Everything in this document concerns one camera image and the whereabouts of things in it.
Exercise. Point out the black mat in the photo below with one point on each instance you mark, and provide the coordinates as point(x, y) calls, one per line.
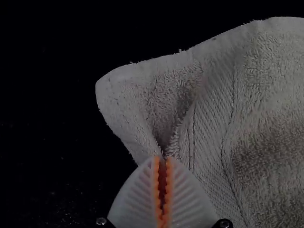
point(47, 95)

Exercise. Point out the pale towel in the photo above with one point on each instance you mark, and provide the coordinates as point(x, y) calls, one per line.
point(237, 118)

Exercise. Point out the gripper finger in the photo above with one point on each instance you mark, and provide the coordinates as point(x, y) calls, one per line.
point(187, 204)
point(135, 199)

